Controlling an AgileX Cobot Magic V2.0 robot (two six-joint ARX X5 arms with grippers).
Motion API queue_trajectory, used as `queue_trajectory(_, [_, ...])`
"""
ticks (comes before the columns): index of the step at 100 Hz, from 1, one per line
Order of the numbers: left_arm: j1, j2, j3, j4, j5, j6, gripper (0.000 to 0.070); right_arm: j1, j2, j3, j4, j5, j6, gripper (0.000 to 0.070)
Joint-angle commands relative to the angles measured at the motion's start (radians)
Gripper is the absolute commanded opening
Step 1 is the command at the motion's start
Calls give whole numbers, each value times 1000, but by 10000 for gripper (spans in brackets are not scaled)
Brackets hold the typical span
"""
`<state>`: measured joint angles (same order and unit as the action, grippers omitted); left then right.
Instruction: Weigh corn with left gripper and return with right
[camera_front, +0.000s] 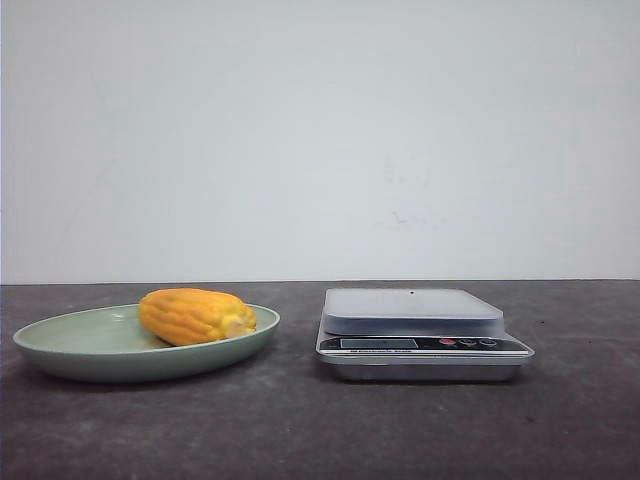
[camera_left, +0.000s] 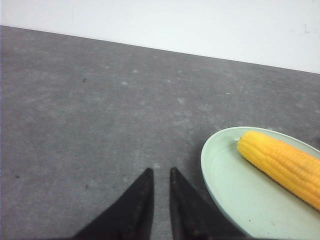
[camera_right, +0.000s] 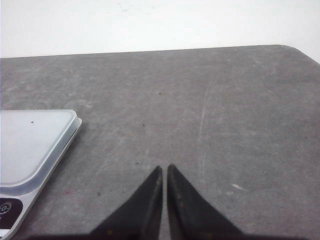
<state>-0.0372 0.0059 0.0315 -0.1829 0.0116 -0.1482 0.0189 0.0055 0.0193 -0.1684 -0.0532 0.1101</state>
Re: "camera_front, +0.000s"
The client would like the silver digital kitchen scale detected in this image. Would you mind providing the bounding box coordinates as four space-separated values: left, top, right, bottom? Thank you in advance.
316 288 535 382

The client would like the yellow corn cob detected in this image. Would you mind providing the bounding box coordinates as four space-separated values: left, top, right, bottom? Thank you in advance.
137 288 257 346

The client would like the green shallow plate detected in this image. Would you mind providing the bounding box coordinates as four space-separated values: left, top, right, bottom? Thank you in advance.
13 304 280 383

